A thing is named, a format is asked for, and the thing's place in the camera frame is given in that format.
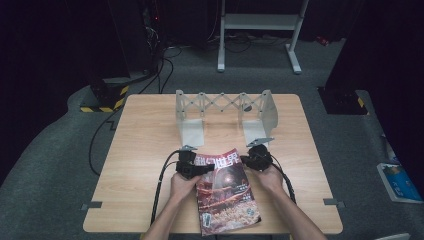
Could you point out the white flat object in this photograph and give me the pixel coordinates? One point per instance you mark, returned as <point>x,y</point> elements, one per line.
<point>393,237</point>

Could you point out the blue and white box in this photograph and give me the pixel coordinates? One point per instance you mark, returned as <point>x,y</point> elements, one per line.
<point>401,185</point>

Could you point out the red glossy magazine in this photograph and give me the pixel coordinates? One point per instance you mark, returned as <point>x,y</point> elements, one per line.
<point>226,196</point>

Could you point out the white metal stand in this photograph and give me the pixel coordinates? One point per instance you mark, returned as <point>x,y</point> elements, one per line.
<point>260,21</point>

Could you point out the black stand base yellow mark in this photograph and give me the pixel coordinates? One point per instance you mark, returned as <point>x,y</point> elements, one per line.
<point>343,101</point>

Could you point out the small red object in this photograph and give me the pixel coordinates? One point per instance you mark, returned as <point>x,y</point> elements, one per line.
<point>322,40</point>

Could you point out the grey expandable metal book rack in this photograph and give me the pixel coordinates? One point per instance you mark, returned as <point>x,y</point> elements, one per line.
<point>226,110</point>

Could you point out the person's left hand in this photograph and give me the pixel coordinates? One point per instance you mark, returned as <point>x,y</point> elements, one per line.
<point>182,188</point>

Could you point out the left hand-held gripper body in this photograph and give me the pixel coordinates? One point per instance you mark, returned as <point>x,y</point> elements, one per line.
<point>186,163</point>

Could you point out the black yellow striped stand base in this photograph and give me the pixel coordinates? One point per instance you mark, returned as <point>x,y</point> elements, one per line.
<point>106,96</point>

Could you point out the person's right hand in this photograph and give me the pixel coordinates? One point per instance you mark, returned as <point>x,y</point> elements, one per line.
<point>270,180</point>

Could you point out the grey tape strip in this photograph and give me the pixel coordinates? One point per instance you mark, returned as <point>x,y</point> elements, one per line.
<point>91,206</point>
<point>333,202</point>

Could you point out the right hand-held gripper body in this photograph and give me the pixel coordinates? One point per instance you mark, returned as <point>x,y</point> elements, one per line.
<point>261,158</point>

